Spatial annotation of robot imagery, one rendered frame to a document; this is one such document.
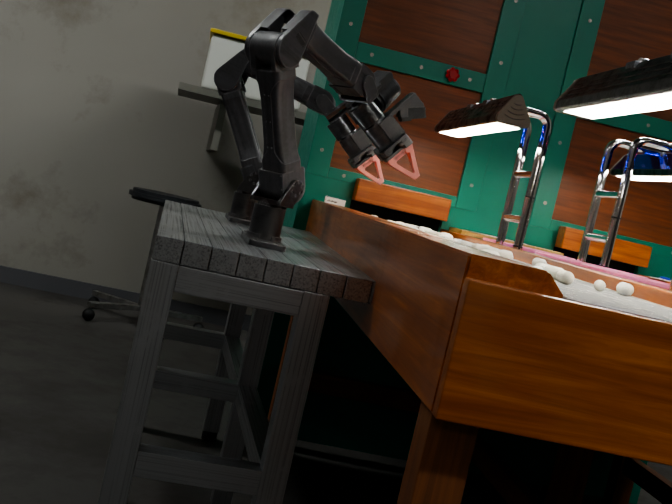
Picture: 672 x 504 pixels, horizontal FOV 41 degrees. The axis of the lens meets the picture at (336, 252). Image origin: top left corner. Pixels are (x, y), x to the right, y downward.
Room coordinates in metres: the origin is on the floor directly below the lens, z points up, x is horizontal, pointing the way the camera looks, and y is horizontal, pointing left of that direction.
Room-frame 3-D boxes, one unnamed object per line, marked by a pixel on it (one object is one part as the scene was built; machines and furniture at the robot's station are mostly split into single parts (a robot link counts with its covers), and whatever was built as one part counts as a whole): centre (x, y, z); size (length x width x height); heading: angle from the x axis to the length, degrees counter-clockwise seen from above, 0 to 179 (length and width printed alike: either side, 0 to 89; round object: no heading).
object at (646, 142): (2.42, -0.76, 0.90); 0.20 x 0.19 x 0.45; 8
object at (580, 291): (1.92, -0.29, 0.73); 1.81 x 0.30 x 0.02; 8
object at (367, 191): (2.79, -0.16, 0.83); 0.30 x 0.06 x 0.07; 98
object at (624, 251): (2.88, -0.84, 0.83); 0.30 x 0.06 x 0.07; 98
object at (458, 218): (3.14, -0.49, 0.42); 1.36 x 0.55 x 0.84; 98
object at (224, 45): (4.11, 0.55, 1.24); 0.47 x 0.39 x 0.26; 101
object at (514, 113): (2.36, -0.28, 1.08); 0.62 x 0.08 x 0.07; 8
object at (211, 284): (2.02, 0.25, 0.31); 1.20 x 0.29 x 0.63; 11
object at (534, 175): (2.36, -0.36, 0.90); 0.20 x 0.19 x 0.45; 8
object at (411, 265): (1.89, -0.08, 0.67); 1.81 x 0.12 x 0.19; 8
